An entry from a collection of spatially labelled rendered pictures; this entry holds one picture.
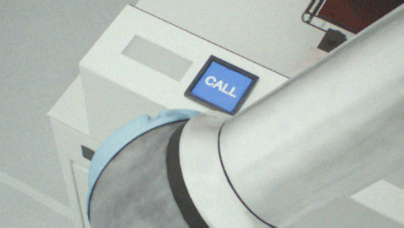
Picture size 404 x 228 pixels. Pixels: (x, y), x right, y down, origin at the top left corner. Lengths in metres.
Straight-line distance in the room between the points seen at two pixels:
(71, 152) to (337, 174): 0.56
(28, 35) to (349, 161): 1.67
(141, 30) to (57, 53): 1.22
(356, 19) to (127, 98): 0.30
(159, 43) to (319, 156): 0.37
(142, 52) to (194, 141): 0.30
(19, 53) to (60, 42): 0.10
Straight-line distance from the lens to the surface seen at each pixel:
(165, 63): 0.81
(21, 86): 1.99
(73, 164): 1.02
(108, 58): 0.81
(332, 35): 0.92
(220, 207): 0.51
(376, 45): 0.46
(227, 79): 0.79
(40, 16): 2.12
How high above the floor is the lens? 1.60
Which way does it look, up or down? 57 degrees down
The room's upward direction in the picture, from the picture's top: 4 degrees clockwise
